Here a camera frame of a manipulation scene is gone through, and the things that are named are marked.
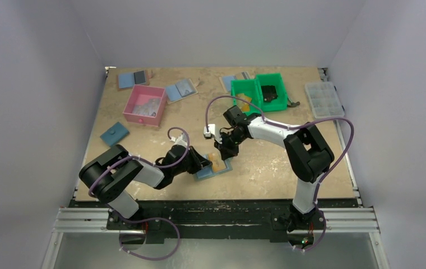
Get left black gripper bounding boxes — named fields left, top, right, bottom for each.
left=172, top=145, right=211, bottom=176

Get green card holder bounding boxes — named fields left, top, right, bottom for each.
left=193, top=153, right=233, bottom=181

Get orange and white credit card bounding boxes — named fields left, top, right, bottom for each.
left=209, top=154, right=228, bottom=173

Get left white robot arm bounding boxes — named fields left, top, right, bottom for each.
left=78, top=145, right=212, bottom=229

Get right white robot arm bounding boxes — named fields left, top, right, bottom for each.
left=203, top=105, right=335, bottom=231

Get blue card behind bin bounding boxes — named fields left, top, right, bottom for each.
left=219, top=71, right=251, bottom=92

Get cards in pink box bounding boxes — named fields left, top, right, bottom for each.
left=132, top=98, right=161, bottom=117

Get dark blue card holder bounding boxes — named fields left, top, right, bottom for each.
left=100, top=122, right=129, bottom=147

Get yellow item in bin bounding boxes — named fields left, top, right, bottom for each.
left=236, top=94, right=252, bottom=113

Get left green bin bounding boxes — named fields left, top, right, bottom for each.
left=231, top=79, right=261, bottom=115

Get green bin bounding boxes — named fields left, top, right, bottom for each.
left=231, top=79, right=261, bottom=115
left=255, top=73, right=288, bottom=112

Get right green bin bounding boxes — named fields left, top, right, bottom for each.
left=255, top=73, right=288, bottom=112

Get black item in bin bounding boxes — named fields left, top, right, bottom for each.
left=261, top=85, right=278, bottom=103

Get dark tool beside bin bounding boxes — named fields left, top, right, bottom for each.
left=287, top=98, right=300, bottom=108

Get pink open box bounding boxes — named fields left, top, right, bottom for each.
left=123, top=85, right=167, bottom=127

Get clear compartment organizer box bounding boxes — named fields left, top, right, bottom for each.
left=305, top=82, right=345, bottom=119

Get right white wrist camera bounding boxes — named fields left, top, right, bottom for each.
left=203, top=124, right=221, bottom=141

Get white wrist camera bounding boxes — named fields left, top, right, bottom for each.
left=170, top=133, right=189, bottom=149
left=203, top=124, right=221, bottom=141

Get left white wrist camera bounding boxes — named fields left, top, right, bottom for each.
left=170, top=133, right=189, bottom=149

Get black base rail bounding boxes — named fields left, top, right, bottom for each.
left=54, top=198, right=379, bottom=245

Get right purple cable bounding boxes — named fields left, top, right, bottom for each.
left=205, top=95, right=355, bottom=254

